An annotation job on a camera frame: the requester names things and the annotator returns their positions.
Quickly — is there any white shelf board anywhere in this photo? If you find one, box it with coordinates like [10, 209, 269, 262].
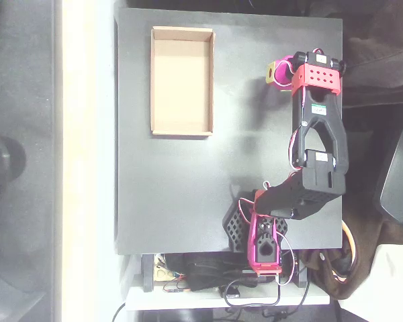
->
[126, 283, 330, 311]

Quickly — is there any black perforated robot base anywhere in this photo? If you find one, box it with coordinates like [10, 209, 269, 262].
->
[222, 191, 289, 252]

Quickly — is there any orange cable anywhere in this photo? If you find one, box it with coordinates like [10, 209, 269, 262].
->
[341, 221, 357, 279]

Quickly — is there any brown jacket with button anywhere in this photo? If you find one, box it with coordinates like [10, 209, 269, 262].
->
[302, 201, 403, 301]

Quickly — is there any long black cable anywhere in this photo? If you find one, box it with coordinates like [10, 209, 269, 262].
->
[112, 268, 312, 322]

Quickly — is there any cardboard box tray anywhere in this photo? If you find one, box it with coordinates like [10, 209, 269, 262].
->
[150, 25, 216, 137]

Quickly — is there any grey office chair part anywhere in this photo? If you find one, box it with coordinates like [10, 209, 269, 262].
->
[374, 100, 403, 224]

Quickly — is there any dark brown garment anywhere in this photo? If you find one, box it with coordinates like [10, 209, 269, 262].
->
[342, 6, 403, 108]

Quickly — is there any black cable bundle adapter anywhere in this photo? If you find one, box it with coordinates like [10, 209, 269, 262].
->
[183, 254, 258, 292]

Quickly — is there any small black connector box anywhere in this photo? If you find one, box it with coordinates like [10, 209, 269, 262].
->
[220, 285, 241, 299]

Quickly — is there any beige wooden piece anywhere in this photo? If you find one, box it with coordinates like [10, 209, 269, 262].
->
[154, 264, 174, 282]

